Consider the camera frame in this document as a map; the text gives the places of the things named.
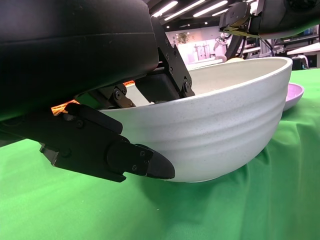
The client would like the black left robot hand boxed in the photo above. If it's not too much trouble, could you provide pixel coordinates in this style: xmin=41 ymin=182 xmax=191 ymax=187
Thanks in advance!
xmin=0 ymin=0 xmax=196 ymax=183

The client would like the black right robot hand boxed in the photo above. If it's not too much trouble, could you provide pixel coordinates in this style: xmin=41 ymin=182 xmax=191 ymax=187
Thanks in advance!
xmin=218 ymin=0 xmax=320 ymax=40

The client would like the grey-green bowl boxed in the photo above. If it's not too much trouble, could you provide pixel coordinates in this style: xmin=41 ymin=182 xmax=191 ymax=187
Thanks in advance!
xmin=98 ymin=56 xmax=293 ymax=184

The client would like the orange wicker basket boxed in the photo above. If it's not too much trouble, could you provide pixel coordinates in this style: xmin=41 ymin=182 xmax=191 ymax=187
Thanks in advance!
xmin=50 ymin=80 xmax=137 ymax=116

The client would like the lavender plate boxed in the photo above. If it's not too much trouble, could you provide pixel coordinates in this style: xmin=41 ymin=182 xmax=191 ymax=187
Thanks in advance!
xmin=283 ymin=83 xmax=305 ymax=112

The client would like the green tablecloth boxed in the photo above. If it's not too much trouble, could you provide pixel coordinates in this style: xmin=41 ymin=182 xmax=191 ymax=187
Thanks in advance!
xmin=0 ymin=69 xmax=320 ymax=240

